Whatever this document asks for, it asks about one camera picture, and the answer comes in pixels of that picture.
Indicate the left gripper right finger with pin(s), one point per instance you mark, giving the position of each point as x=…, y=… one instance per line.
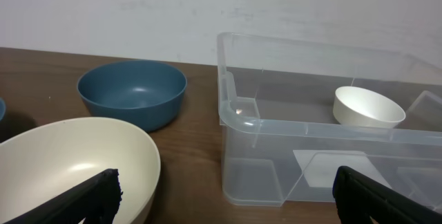
x=359, y=199

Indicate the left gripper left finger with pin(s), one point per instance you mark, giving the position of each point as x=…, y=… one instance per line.
x=94, y=201

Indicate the small white bowl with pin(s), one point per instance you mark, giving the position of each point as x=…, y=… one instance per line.
x=360, y=107

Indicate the clear plastic storage container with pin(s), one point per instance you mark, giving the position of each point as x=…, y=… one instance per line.
x=281, y=141

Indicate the large cream bowl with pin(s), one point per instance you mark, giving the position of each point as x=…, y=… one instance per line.
x=44, y=162

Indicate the dark blue bowl, back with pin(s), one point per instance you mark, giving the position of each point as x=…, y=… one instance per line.
x=148, y=94

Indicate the dark blue bowl, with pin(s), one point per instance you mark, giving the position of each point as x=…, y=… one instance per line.
x=148, y=94
x=2, y=109

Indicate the dark blue bowl, left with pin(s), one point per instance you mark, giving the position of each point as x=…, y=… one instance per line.
x=2, y=109

